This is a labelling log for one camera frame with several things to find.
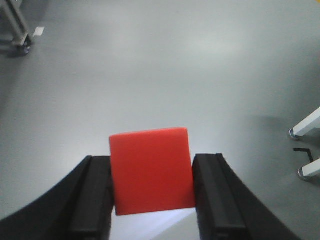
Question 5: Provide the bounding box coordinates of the metal rack caster leg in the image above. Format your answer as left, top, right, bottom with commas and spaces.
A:
0, 0, 34, 56

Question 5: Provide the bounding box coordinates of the red cube block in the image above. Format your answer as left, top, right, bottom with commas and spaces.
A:
109, 127, 196, 216

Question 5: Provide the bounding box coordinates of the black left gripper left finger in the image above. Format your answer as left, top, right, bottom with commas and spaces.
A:
0, 156, 114, 240

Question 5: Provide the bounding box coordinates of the white table leg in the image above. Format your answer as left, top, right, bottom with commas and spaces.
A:
289, 107, 320, 140
298, 159, 320, 181

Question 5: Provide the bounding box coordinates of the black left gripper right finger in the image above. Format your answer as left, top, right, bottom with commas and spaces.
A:
192, 153, 299, 240

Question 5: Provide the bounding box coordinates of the black hex key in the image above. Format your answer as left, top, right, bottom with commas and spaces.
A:
293, 148, 314, 163

